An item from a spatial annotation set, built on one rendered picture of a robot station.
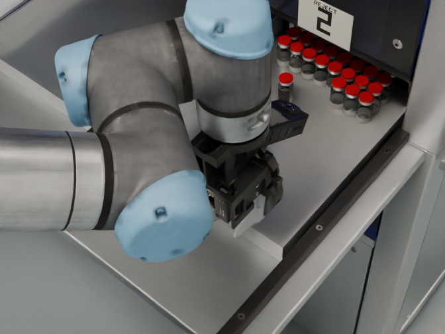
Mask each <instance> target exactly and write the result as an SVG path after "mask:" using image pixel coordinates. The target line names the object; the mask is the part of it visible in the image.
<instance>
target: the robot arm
mask: <svg viewBox="0 0 445 334"><path fill-rule="evenodd" d="M273 42H274V37H273V32H272V19H271V11H270V4H269V1H268V0H187V3H186V8H185V12H184V16H183V17H177V18H174V19H172V20H170V21H165V22H161V23H156V24H153V25H147V26H143V27H138V28H132V29H129V30H124V31H120V32H114V33H111V34H106V35H102V34H96V35H95V36H93V37H92V38H88V39H85V40H81V41H78V42H75V43H73V44H69V45H65V46H63V47H61V48H60V49H59V50H58V51H57V53H56V55H55V66H56V72H57V76H58V80H59V84H60V89H61V92H62V97H63V99H64V103H65V106H66V110H67V113H68V117H69V118H70V121H71V123H72V124H73V125H74V126H76V127H88V126H90V127H93V131H94V132H92V133H89V132H77V131H54V130H42V129H19V128H7V127H0V231H90V230H98V231H108V230H115V237H116V238H117V240H119V241H120V244H121V247H122V249H123V250H124V251H125V253H126V254H127V255H129V256H130V257H132V258H139V259H140V260H142V261H144V262H163V261H167V260H172V259H175V258H179V257H181V256H183V255H185V254H187V253H189V252H191V251H192V250H194V249H196V248H197V247H198V246H199V245H200V244H201V243H202V242H203V241H204V240H205V239H206V237H207V235H209V233H210V232H211V228H212V225H213V222H215V221H217V220H218V219H221V220H223V221H224V222H225V223H229V222H230V221H231V228H232V229H234V232H233V237H239V236H240V235H241V234H242V233H243V232H245V230H247V229H248V228H249V227H250V226H252V225H257V224H258V223H259V222H260V221H261V220H262V219H263V218H264V217H265V216H266V215H267V214H268V213H269V212H270V211H271V210H272V209H273V208H274V207H275V206H276V205H277V204H278V203H279V201H280V200H281V199H282V197H283V186H282V181H283V178H282V177H281V176H279V167H278V166H279V164H278V163H277V160H276V159H275V157H274V155H273V154H272V153H271V152H269V151H268V150H266V148H267V146H268V145H270V144H273V143H276V142H279V141H281V140H285V139H288V138H291V137H294V136H296V135H300V134H302V132H303V129H304V127H305V124H306V122H307V119H308V117H309V114H307V113H305V112H303V111H302V110H301V109H300V108H299V107H298V106H296V105H295V104H293V103H290V102H288V101H284V100H281V99H278V100H275V101H271V100H272V48H273ZM194 99H195V103H196V109H197V120H198V124H199V126H200V128H201V132H200V133H199V134H198V135H197V136H196V137H195V138H194V139H192V140H191V141H190V139H189V135H188V133H187V129H186V127H185V123H184V120H183V117H182V114H181V111H180V108H179V104H182V103H187V102H191V101H193V100H194ZM211 207H212V209H211ZM235 217H236V218H235Z"/></svg>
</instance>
